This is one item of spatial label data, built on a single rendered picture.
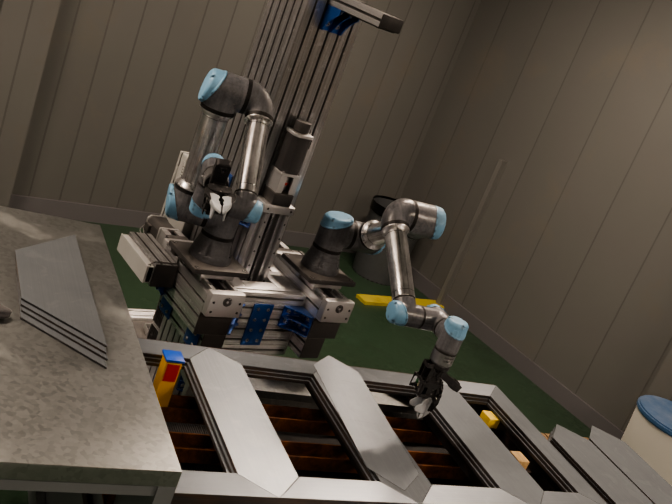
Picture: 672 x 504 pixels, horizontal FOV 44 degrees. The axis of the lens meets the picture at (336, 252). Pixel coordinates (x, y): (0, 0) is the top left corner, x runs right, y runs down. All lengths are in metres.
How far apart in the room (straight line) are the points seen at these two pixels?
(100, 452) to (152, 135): 4.14
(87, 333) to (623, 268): 4.16
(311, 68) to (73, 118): 2.77
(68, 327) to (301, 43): 1.36
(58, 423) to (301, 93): 1.63
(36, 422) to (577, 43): 5.08
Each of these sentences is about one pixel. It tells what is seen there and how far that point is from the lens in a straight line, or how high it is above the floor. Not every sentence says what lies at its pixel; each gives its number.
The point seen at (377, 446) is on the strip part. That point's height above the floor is 0.85.
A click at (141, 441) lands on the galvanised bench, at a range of 1.90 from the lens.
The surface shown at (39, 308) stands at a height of 1.07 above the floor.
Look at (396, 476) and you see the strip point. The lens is 2.53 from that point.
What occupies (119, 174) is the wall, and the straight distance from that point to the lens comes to 5.82.
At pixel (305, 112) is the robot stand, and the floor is 1.59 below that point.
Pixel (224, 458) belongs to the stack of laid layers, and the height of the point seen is 0.83.
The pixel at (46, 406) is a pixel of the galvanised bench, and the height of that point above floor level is 1.05.
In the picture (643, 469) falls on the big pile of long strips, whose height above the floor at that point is 0.85.
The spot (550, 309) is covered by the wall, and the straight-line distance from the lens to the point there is 6.04.
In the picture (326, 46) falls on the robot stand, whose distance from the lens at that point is 3.07.
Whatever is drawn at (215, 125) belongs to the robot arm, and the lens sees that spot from 2.79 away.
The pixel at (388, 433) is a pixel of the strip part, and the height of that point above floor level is 0.85.
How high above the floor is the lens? 2.11
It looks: 18 degrees down
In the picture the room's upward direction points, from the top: 22 degrees clockwise
